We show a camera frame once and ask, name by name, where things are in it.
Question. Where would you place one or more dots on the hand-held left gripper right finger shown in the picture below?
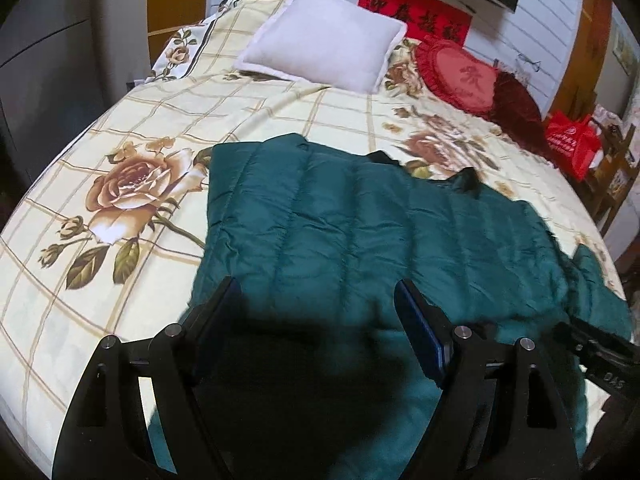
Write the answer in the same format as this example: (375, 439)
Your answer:
(421, 321)

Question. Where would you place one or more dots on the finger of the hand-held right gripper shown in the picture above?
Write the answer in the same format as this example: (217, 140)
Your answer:
(590, 336)

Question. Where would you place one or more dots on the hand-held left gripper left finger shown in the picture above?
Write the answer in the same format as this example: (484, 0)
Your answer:
(220, 320)

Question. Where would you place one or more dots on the dark green puffer jacket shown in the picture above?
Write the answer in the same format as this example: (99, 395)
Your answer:
(350, 220)

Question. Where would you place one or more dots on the wooden chair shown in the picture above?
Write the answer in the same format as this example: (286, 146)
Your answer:
(612, 170)

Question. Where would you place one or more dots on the red shopping bag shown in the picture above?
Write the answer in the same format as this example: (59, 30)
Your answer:
(570, 142)

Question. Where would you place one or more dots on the bed with floral checked sheet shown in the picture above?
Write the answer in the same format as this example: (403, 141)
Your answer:
(280, 110)

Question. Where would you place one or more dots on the dark red cushion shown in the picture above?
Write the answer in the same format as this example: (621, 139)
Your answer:
(517, 110)

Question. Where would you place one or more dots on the red heart-shaped cushion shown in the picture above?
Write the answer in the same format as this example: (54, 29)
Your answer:
(457, 77)

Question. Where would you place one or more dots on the floral pillow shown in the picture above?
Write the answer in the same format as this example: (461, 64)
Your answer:
(182, 47)

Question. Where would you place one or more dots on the white pillow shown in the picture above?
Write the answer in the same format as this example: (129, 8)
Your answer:
(320, 42)

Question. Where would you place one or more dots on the grey wardrobe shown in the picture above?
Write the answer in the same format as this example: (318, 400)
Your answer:
(55, 50)

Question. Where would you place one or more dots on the orange wooden door frame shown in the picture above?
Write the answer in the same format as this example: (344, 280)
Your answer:
(582, 35)

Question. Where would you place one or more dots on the red wall banner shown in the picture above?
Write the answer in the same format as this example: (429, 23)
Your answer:
(395, 7)

